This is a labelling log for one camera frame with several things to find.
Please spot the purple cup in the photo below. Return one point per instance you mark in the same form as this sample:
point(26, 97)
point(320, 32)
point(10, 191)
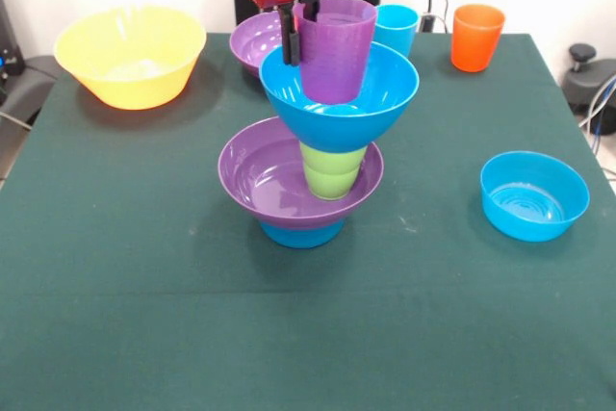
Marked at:
point(337, 59)

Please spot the large deep blue bowl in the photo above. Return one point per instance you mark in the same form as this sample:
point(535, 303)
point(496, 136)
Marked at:
point(337, 127)

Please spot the green cup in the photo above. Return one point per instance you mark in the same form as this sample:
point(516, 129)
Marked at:
point(332, 187)
point(332, 161)

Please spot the purple bowl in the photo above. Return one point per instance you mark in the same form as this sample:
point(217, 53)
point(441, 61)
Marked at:
point(255, 40)
point(260, 180)

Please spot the small blue bowl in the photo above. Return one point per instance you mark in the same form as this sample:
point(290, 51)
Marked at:
point(300, 239)
point(529, 209)

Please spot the blue cup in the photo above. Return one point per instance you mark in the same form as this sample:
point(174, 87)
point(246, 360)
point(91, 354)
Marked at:
point(397, 31)

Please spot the black power strip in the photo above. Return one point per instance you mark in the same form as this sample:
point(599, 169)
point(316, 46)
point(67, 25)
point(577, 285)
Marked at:
point(427, 23)

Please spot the yellow bowl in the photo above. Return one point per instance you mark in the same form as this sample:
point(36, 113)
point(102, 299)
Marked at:
point(130, 55)

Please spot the orange cup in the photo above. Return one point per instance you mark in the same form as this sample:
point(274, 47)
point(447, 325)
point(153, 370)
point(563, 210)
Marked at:
point(476, 40)

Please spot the dark green tablecloth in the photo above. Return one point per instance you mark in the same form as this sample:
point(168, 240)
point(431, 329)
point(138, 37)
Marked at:
point(308, 310)

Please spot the black electronic device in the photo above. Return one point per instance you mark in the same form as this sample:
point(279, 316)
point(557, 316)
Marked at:
point(9, 35)

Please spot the black knobbed equipment base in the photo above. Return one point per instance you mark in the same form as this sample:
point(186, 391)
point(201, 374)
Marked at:
point(587, 84)

